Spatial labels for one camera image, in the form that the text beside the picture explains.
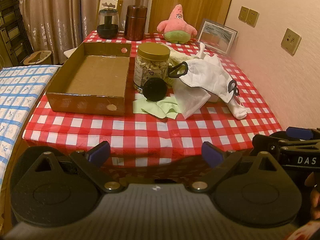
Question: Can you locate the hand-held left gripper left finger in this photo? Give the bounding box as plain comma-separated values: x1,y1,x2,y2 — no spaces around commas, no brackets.
32,141,123,193

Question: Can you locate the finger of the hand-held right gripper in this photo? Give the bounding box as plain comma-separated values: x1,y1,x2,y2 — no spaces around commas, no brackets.
252,134,320,160
270,127,320,145

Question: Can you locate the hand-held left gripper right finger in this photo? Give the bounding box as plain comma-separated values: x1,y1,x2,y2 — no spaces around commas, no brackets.
191,141,278,193

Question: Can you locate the pleated surgical face mask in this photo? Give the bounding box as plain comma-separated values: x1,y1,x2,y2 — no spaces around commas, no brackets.
172,79,209,119

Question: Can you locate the light green cloth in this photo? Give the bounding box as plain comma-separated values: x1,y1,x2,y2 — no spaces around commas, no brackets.
132,96,182,120

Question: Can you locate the white mask with black loops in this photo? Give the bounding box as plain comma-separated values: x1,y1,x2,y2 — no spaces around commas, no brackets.
168,55,240,103

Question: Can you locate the brown cardboard box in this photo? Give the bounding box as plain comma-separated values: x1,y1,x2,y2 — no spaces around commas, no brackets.
45,42,132,117

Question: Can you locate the black round puff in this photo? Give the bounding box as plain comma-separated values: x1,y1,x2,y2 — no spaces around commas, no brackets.
142,77,168,102

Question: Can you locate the cream towel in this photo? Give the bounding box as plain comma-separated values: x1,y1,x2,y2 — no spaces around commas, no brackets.
160,42,198,64

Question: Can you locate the person's right hand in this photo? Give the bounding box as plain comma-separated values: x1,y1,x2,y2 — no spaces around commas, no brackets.
304,172,320,222

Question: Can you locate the red checkered tablecloth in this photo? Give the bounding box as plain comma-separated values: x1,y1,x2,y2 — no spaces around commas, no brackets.
22,30,284,180

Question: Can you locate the nut jar with gold lid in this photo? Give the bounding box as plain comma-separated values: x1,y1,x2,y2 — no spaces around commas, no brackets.
134,43,171,90

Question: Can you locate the blue checked cloth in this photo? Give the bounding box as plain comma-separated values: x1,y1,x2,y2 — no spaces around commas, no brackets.
0,64,62,180

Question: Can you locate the woven basket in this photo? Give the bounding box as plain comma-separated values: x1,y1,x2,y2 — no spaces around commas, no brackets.
22,50,52,65

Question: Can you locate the framed picture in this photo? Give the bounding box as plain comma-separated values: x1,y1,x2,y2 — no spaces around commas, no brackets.
196,18,238,55

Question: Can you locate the black and clear jar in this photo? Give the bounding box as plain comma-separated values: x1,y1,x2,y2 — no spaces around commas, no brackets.
97,8,120,39

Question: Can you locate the pink starfish plush toy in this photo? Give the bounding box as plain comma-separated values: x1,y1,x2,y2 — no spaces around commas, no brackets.
157,4,198,43

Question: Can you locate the brown metal canister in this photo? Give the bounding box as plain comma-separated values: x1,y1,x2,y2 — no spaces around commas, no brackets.
124,5,148,41

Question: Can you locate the black folding rack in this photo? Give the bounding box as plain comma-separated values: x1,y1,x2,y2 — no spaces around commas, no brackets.
0,0,34,67

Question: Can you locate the white wooden ornament stand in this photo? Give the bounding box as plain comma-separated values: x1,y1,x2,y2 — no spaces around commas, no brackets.
96,0,123,30

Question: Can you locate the gold wall socket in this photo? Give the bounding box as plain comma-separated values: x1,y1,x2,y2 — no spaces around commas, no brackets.
280,28,302,56
238,6,249,22
246,9,260,28

